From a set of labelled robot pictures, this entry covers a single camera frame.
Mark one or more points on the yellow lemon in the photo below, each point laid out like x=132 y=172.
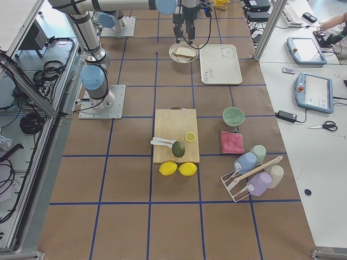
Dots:
x=187 y=169
x=168 y=168

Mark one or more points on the wooden cutting board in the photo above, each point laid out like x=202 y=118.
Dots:
x=174 y=124

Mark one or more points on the bread slice on plate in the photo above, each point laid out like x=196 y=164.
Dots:
x=178 y=53

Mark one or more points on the pink cloth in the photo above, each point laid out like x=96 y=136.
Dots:
x=232 y=143

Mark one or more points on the white round plate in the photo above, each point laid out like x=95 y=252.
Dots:
x=181 y=59

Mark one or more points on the beige mug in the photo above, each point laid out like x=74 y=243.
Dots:
x=277 y=173

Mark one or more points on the white plastic spoon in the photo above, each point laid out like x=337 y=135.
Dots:
x=164 y=140

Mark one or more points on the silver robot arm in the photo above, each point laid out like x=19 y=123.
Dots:
x=173 y=5
x=96 y=60

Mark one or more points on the yellow lemon left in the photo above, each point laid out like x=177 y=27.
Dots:
x=168 y=168

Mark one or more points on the black power adapter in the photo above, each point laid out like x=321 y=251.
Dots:
x=290 y=117

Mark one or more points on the yellow cup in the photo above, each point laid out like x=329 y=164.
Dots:
x=220 y=2

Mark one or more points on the bread slice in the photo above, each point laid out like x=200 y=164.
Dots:
x=188 y=52
x=178 y=53

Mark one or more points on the green mug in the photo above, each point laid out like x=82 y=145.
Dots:
x=260 y=153

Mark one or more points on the blue mug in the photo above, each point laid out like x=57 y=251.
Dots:
x=245 y=163

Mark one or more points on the black scissors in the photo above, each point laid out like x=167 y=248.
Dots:
x=327 y=125

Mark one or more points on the white bear tray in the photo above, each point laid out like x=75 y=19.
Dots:
x=219 y=65

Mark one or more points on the yellow lemon right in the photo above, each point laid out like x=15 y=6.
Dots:
x=187 y=169

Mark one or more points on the green avocado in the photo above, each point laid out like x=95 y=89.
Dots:
x=178 y=149

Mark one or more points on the purple mug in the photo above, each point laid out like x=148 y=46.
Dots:
x=259 y=183

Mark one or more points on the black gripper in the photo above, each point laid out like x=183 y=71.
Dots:
x=187 y=17

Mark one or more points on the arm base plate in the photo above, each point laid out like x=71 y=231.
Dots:
x=110 y=108
x=123 y=27

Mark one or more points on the wooden rack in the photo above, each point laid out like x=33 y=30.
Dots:
x=221 y=6

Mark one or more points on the far teach pendant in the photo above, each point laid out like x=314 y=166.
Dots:
x=305 y=51

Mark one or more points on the white wire cup rack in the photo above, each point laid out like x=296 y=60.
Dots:
x=231 y=179

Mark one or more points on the lemon slice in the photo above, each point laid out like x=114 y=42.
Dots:
x=190 y=136

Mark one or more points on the teach pendant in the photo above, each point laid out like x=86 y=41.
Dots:
x=314 y=92
x=305 y=51

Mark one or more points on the near teach pendant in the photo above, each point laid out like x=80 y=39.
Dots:
x=314 y=92

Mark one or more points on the green bowl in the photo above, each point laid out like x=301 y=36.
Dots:
x=233 y=116

